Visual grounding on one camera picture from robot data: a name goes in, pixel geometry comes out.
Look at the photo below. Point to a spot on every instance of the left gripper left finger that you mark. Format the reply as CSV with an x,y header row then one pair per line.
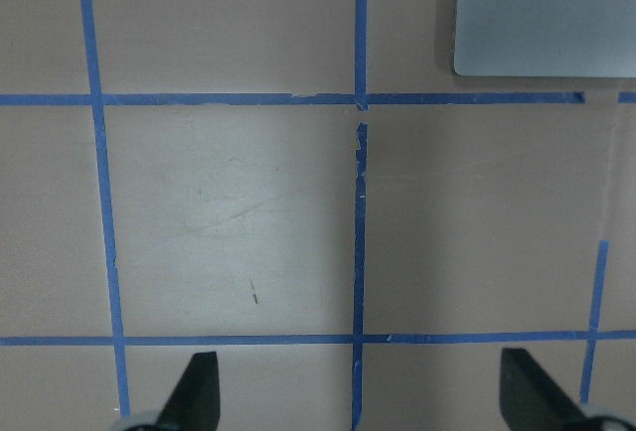
x,y
194,404

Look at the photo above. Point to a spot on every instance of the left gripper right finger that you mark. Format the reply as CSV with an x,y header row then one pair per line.
x,y
530,400

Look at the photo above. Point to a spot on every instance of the grey closed laptop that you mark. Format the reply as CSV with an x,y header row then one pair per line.
x,y
545,38

